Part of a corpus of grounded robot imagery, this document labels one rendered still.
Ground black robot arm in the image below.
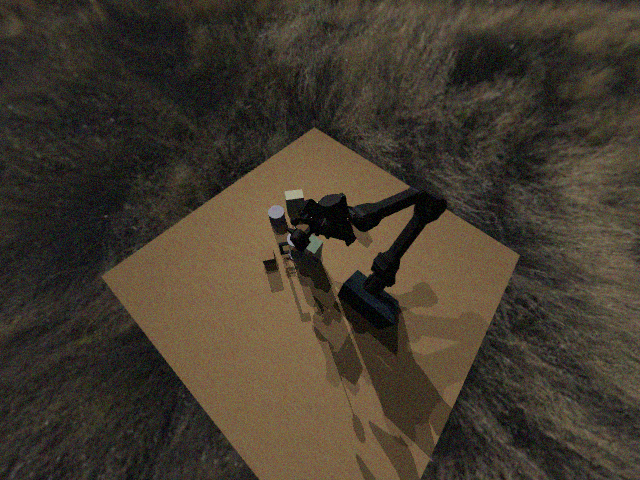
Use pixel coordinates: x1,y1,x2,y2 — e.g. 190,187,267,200
298,186,447,298

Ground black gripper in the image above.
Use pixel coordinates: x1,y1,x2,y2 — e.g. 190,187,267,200
286,215,330,251

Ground french press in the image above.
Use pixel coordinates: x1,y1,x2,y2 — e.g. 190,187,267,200
279,217,301,261

